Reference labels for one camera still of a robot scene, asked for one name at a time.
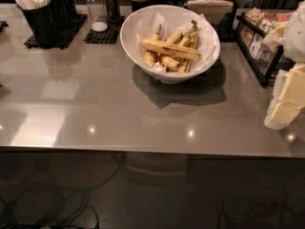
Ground white ceramic bowl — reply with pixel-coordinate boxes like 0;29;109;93
120;5;220;84

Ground sugar packets in rack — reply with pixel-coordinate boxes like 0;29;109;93
239;8;293;61

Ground banana bunch in bowl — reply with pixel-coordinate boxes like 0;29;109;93
140;20;201;73

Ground rear black cutlery holder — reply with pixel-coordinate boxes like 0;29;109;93
50;0;77;30

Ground black cutlery holder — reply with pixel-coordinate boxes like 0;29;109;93
50;0;77;30
20;1;57;48

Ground long yellow banana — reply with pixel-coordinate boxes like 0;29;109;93
141;39;201;60

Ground glass salt shaker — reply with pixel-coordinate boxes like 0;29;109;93
86;0;108;32

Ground black wire condiment rack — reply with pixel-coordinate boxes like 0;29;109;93
233;13;293;87

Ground right black rubber mat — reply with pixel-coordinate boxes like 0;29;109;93
84;17;124;44

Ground front black cutlery holder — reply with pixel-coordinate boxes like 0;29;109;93
20;1;57;48

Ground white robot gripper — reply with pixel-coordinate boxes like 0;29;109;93
263;1;305;130

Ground glass pepper shaker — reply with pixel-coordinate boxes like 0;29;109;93
104;0;121;22

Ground brown napkin dispenser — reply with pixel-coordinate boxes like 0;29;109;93
185;0;237;41

